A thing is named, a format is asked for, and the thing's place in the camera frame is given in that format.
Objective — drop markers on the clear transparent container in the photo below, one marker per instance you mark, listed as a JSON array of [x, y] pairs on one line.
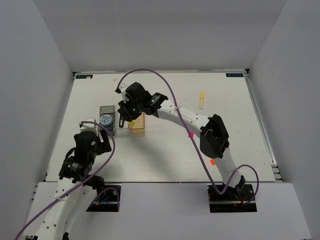
[[120, 131]]

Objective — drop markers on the grey transparent container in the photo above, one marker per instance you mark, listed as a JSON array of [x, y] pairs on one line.
[[107, 109]]

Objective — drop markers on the left blue table label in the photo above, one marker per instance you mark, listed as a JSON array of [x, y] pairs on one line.
[[84, 76]]

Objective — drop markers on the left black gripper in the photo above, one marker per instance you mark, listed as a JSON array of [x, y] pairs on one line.
[[104, 146]]

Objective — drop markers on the orange transparent container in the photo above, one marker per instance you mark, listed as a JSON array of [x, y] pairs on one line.
[[139, 127]]

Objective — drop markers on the yellow black highlighter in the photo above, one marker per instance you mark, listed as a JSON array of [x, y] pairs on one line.
[[132, 123]]

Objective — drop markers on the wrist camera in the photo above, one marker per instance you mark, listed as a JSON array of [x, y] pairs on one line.
[[87, 125], [122, 91]]

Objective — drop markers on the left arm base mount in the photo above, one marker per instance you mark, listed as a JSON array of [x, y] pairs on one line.
[[107, 199]]

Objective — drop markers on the green black highlighter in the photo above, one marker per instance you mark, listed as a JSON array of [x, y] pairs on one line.
[[121, 122]]

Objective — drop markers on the pastel yellow highlighter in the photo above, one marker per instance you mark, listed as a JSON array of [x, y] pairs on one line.
[[201, 100]]

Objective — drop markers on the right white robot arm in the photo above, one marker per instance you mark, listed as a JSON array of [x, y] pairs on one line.
[[211, 131]]

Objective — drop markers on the pink black highlighter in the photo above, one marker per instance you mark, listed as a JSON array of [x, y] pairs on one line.
[[191, 135]]

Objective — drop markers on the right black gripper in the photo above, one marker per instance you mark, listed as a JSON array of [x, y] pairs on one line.
[[128, 115]]

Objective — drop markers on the blue table label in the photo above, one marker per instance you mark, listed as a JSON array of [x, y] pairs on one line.
[[84, 76], [234, 75]]

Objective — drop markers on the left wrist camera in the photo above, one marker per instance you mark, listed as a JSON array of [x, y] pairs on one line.
[[87, 125]]

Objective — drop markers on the orange black highlighter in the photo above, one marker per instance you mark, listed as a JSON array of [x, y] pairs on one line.
[[212, 161]]

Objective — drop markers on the right blue table label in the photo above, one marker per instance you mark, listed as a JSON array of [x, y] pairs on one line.
[[234, 75]]

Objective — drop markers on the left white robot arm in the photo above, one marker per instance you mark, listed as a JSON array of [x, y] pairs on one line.
[[68, 197]]

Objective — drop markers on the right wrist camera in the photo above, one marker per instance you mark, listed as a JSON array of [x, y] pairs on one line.
[[122, 91]]

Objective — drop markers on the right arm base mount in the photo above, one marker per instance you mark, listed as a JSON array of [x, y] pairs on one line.
[[232, 204]]

